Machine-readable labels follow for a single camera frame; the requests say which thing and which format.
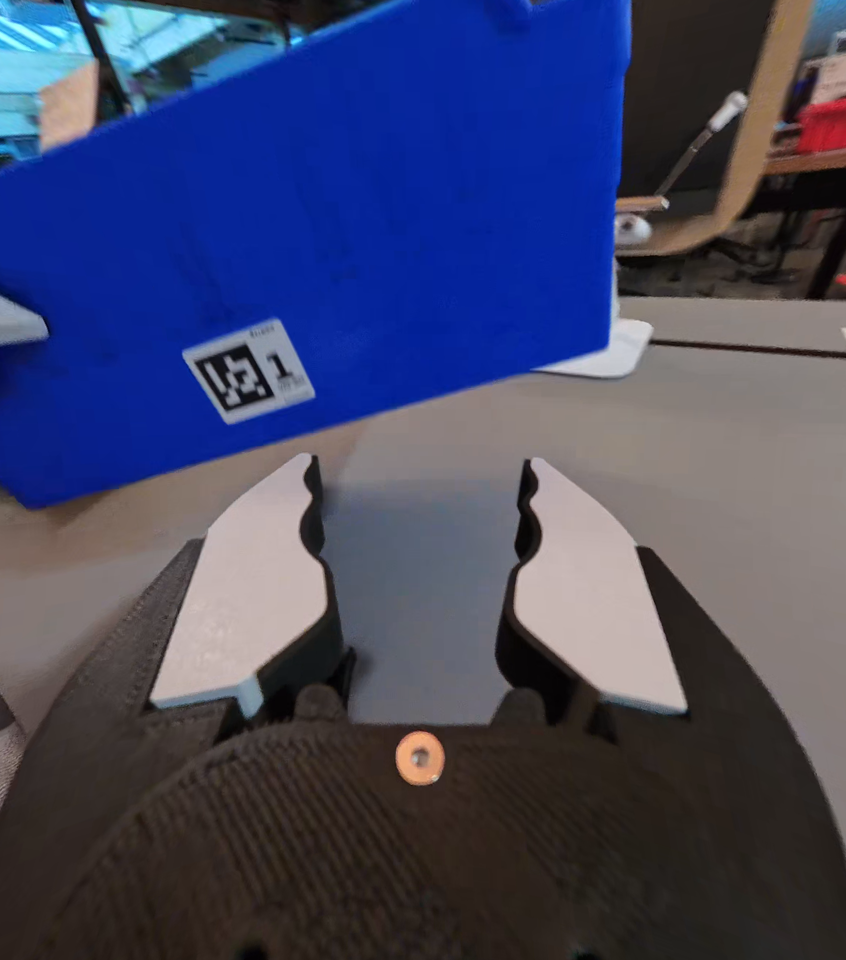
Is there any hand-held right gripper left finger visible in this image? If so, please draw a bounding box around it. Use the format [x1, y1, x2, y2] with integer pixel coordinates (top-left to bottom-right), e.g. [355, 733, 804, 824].
[148, 453, 346, 717]

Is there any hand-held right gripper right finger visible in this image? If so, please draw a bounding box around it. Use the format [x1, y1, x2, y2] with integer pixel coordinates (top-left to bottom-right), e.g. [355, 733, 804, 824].
[496, 456, 690, 715]

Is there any blue plastic bin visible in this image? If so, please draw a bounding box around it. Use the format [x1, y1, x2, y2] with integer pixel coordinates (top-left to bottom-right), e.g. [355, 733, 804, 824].
[0, 0, 634, 511]

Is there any brown cardboard box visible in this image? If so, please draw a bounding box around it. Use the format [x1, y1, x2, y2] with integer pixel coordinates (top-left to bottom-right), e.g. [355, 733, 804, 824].
[39, 62, 103, 151]

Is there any white desk lamp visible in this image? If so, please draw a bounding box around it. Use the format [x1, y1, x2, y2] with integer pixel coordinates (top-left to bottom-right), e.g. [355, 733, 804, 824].
[531, 90, 751, 381]

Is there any curved plywood panel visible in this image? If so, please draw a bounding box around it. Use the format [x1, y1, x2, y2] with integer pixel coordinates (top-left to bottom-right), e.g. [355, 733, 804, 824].
[615, 0, 815, 258]

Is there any wooden desk with black legs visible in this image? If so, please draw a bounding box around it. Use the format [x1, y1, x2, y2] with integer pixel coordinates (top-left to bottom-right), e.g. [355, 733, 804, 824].
[753, 141, 846, 303]

